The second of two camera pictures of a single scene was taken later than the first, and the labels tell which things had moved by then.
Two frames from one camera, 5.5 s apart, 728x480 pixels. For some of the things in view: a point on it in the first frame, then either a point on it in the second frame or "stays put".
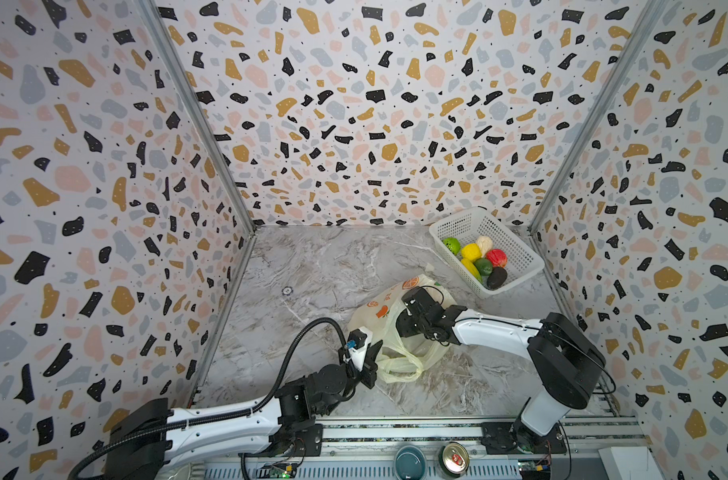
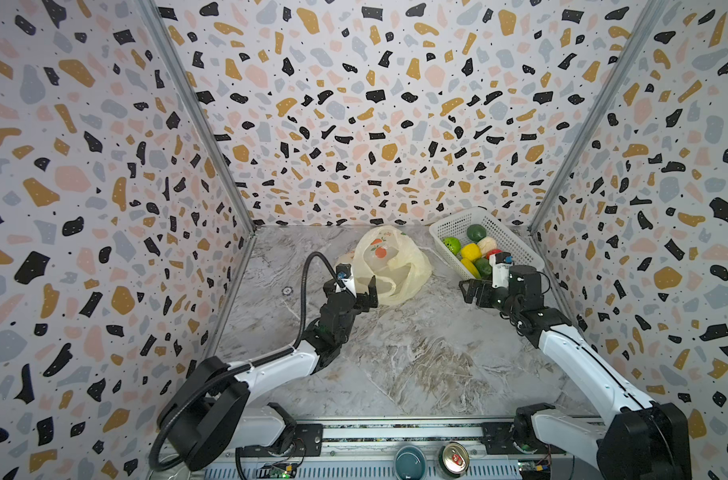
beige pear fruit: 485,244 stays put
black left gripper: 372,353 to 362,305
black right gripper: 417,313 to 489,291
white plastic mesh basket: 471,224 stays put
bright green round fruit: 452,244 stays put
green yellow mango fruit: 470,266 stays put
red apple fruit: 497,257 stays put
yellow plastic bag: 401,358 to 385,253
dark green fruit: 484,266 stays put
